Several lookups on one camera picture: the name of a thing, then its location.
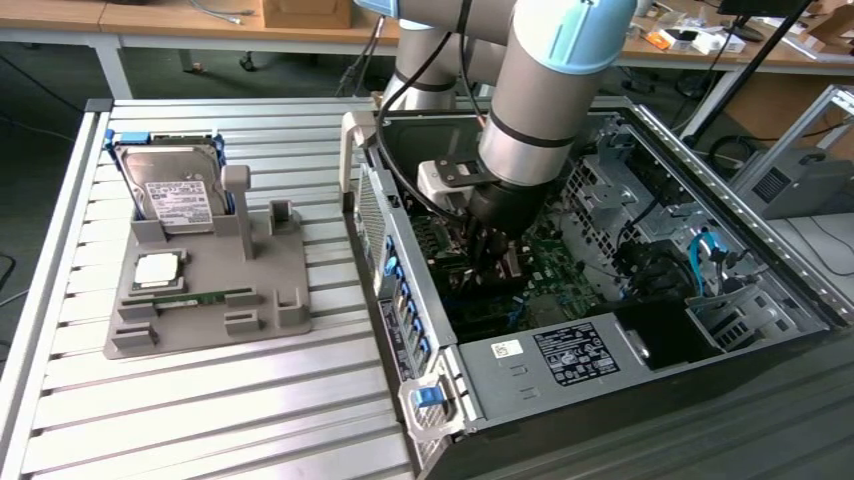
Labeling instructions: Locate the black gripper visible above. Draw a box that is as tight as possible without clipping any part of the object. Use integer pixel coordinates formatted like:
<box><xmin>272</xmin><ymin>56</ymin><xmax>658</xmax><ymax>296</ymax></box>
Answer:
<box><xmin>462</xmin><ymin>180</ymin><xmax>551</xmax><ymax>275</ymax></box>

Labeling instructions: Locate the graphics card with metal bracket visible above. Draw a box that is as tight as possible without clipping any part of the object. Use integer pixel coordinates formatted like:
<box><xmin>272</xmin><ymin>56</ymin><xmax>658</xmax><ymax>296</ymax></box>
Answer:
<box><xmin>426</xmin><ymin>244</ymin><xmax>526</xmax><ymax>306</ymax></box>

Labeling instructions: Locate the metal drive cage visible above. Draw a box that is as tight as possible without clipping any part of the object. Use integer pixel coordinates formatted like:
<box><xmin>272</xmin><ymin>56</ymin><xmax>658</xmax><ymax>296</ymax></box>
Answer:
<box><xmin>559</xmin><ymin>149</ymin><xmax>689</xmax><ymax>241</ymax></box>

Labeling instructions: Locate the green motherboard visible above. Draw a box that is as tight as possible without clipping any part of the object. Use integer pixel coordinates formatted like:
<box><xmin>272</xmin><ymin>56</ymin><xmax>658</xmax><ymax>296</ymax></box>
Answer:
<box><xmin>404</xmin><ymin>199</ymin><xmax>606</xmax><ymax>347</ymax></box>

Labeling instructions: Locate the grey chipset heat sink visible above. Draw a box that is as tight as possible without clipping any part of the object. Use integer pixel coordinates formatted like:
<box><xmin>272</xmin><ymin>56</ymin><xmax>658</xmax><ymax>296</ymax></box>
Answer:
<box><xmin>531</xmin><ymin>294</ymin><xmax>573</xmax><ymax>324</ymax></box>

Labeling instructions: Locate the open PC case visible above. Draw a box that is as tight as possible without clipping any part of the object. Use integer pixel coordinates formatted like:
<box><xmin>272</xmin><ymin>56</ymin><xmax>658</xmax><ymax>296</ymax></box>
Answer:
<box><xmin>338</xmin><ymin>97</ymin><xmax>846</xmax><ymax>480</ymax></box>

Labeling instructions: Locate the grey power supply unit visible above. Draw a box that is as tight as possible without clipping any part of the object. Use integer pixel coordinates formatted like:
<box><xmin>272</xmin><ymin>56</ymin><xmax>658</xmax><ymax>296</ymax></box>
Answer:
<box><xmin>455</xmin><ymin>312</ymin><xmax>654</xmax><ymax>422</ymax></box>

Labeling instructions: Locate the cluttered wooden desk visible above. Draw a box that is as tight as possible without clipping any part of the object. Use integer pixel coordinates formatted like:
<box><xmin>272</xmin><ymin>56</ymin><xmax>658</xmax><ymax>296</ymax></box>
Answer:
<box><xmin>617</xmin><ymin>0</ymin><xmax>854</xmax><ymax>146</ymax></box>

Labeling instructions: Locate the blue case latch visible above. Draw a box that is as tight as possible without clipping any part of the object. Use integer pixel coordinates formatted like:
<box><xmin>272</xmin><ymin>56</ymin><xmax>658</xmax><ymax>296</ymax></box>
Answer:
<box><xmin>410</xmin><ymin>384</ymin><xmax>446</xmax><ymax>412</ymax></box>

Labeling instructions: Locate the metal disk bay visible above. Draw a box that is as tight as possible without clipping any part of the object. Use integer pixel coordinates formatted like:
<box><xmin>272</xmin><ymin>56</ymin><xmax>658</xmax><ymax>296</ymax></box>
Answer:
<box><xmin>685</xmin><ymin>282</ymin><xmax>833</xmax><ymax>354</ymax></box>

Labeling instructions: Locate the orange and white box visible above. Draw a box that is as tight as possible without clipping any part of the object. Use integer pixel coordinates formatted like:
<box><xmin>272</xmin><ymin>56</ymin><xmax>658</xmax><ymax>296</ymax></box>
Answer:
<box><xmin>647</xmin><ymin>27</ymin><xmax>701</xmax><ymax>51</ymax></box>

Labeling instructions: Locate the grey computer tower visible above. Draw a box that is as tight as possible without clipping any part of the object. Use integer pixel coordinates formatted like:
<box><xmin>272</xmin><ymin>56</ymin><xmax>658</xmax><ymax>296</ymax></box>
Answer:
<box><xmin>730</xmin><ymin>147</ymin><xmax>854</xmax><ymax>221</ymax></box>

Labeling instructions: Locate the white flat box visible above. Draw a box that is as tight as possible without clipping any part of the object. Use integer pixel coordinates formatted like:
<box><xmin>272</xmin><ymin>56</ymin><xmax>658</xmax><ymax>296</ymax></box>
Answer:
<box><xmin>690</xmin><ymin>30</ymin><xmax>747</xmax><ymax>55</ymax></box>

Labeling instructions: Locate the black slanted pole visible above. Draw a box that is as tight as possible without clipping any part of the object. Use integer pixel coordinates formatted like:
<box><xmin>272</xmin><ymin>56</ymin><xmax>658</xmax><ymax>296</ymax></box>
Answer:
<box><xmin>679</xmin><ymin>0</ymin><xmax>814</xmax><ymax>147</ymax></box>

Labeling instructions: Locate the cardboard box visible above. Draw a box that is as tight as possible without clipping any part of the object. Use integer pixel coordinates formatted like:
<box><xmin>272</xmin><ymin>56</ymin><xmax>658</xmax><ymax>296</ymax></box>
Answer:
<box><xmin>262</xmin><ymin>0</ymin><xmax>354</xmax><ymax>29</ymax></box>

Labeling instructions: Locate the black monitor with stand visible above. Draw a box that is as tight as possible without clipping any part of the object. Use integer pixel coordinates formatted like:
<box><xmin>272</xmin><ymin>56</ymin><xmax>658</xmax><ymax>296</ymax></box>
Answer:
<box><xmin>717</xmin><ymin>0</ymin><xmax>814</xmax><ymax>43</ymax></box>

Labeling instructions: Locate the green RAM stick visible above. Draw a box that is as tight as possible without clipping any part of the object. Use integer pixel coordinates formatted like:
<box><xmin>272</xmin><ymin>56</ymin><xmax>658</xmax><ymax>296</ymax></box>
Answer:
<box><xmin>151</xmin><ymin>292</ymin><xmax>228</xmax><ymax>307</ymax></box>

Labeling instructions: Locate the hard disk with blue carrier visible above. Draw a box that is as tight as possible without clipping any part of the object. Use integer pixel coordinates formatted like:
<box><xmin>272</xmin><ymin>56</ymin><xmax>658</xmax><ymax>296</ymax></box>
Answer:
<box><xmin>104</xmin><ymin>128</ymin><xmax>234</xmax><ymax>236</ymax></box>

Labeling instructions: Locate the grey parts rack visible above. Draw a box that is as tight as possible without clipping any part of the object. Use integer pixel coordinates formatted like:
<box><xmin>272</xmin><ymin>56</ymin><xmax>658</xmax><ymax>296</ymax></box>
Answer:
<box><xmin>103</xmin><ymin>163</ymin><xmax>315</xmax><ymax>361</ymax></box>

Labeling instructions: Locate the silver CPU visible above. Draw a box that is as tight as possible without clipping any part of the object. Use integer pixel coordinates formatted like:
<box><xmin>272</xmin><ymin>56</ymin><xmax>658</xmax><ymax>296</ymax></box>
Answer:
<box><xmin>131</xmin><ymin>251</ymin><xmax>187</xmax><ymax>292</ymax></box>

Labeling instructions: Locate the brown cardboard piece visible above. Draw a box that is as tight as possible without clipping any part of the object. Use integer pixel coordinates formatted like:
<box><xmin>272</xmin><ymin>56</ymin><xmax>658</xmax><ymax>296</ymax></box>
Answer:
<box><xmin>803</xmin><ymin>4</ymin><xmax>854</xmax><ymax>61</ymax></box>

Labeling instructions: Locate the wooden desk with grey legs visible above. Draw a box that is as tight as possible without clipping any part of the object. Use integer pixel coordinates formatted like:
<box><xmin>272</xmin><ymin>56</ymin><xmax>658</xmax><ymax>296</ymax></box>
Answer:
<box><xmin>0</xmin><ymin>0</ymin><xmax>402</xmax><ymax>99</ymax></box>

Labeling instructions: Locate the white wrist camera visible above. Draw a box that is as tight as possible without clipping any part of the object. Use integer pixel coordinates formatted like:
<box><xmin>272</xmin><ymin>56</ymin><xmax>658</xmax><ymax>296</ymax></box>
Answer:
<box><xmin>416</xmin><ymin>158</ymin><xmax>495</xmax><ymax>214</ymax></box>

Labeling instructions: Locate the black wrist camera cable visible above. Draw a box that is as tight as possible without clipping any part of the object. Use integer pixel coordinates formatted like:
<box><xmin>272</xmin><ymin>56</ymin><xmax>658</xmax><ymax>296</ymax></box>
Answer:
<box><xmin>374</xmin><ymin>0</ymin><xmax>482</xmax><ymax>224</ymax></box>

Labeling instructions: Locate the blue disk wire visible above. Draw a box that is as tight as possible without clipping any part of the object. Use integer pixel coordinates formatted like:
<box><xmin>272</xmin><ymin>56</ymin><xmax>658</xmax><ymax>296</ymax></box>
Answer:
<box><xmin>686</xmin><ymin>227</ymin><xmax>730</xmax><ymax>301</ymax></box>

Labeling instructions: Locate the black hanging cable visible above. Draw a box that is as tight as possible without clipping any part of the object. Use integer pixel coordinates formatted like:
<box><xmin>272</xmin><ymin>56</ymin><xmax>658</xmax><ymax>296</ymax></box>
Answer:
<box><xmin>332</xmin><ymin>14</ymin><xmax>387</xmax><ymax>99</ymax></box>

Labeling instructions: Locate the aluminium profile frame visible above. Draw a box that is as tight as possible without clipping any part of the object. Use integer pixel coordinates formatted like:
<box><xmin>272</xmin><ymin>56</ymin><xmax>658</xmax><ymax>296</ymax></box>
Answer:
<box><xmin>759</xmin><ymin>83</ymin><xmax>854</xmax><ymax>166</ymax></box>

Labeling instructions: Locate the white cable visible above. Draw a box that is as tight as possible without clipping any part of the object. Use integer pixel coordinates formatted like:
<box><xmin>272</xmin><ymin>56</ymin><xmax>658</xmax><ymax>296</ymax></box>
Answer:
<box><xmin>188</xmin><ymin>0</ymin><xmax>256</xmax><ymax>25</ymax></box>

